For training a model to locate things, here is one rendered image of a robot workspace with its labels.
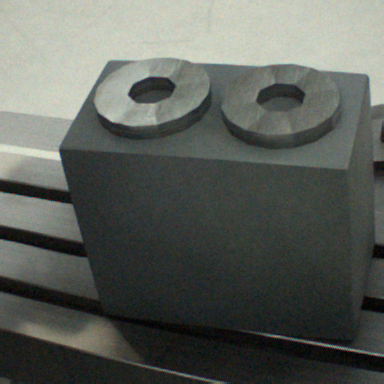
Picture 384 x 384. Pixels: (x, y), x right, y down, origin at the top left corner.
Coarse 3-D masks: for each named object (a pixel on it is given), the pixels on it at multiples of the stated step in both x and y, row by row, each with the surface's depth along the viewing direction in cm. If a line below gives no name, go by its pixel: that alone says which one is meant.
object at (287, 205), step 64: (128, 64) 84; (192, 64) 82; (128, 128) 78; (192, 128) 78; (256, 128) 75; (320, 128) 75; (128, 192) 80; (192, 192) 78; (256, 192) 77; (320, 192) 75; (128, 256) 85; (192, 256) 83; (256, 256) 81; (320, 256) 79; (192, 320) 88; (256, 320) 86; (320, 320) 84
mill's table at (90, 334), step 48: (0, 192) 106; (48, 192) 106; (0, 240) 100; (48, 240) 100; (0, 288) 99; (48, 288) 95; (0, 336) 92; (48, 336) 90; (96, 336) 89; (144, 336) 89; (192, 336) 91; (240, 336) 89; (288, 336) 87
